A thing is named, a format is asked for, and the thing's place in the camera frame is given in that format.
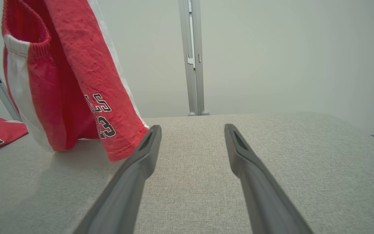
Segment red shorts with white stripe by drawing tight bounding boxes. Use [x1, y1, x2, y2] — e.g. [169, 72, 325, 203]
[1, 0, 149, 162]

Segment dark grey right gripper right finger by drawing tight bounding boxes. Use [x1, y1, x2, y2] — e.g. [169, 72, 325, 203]
[224, 123, 314, 234]

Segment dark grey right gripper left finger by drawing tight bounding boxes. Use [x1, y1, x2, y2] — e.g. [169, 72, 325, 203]
[73, 125, 162, 234]

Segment grey fabric sofa seat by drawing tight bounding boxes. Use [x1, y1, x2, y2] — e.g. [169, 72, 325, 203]
[0, 112, 374, 234]

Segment grey metal double post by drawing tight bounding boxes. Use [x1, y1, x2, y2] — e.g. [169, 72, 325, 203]
[178, 0, 210, 116]

